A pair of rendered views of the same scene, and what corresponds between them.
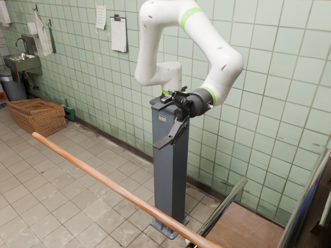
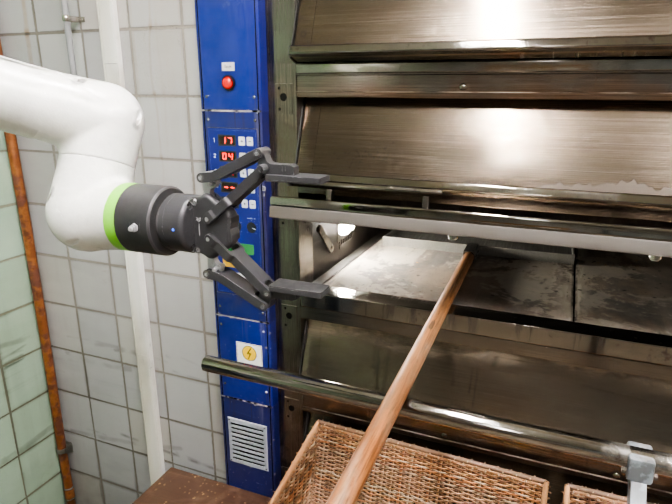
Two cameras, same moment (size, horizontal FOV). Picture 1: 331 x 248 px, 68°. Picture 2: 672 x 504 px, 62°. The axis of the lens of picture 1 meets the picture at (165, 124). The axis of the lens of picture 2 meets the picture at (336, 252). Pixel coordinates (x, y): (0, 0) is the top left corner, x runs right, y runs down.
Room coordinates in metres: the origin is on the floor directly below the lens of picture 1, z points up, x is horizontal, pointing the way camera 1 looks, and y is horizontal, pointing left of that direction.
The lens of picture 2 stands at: (0.80, 0.64, 1.66)
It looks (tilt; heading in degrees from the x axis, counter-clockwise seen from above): 17 degrees down; 253
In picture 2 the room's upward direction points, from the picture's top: straight up
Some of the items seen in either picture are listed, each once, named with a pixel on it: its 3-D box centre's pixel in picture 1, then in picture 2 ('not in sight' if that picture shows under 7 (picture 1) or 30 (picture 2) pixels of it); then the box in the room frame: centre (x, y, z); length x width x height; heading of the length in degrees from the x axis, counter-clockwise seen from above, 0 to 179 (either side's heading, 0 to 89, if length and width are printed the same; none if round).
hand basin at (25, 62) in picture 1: (23, 67); not in sight; (3.78, 2.23, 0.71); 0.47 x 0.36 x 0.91; 50
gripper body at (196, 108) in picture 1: (186, 109); (204, 224); (0.76, -0.07, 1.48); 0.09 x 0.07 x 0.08; 141
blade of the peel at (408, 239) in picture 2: not in sight; (480, 234); (-0.15, -0.88, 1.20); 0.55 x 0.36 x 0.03; 142
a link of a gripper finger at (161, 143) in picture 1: (162, 142); (299, 288); (0.65, 0.01, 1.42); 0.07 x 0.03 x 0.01; 141
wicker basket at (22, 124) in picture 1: (39, 120); not in sight; (3.08, 1.82, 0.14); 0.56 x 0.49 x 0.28; 56
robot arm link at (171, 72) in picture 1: (169, 77); not in sight; (1.46, -0.03, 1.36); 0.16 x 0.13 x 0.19; 108
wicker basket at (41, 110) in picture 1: (36, 108); not in sight; (3.08, 1.81, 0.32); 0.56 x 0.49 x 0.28; 58
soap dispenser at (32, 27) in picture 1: (33, 30); not in sight; (3.65, 1.86, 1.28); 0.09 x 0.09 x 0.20; 50
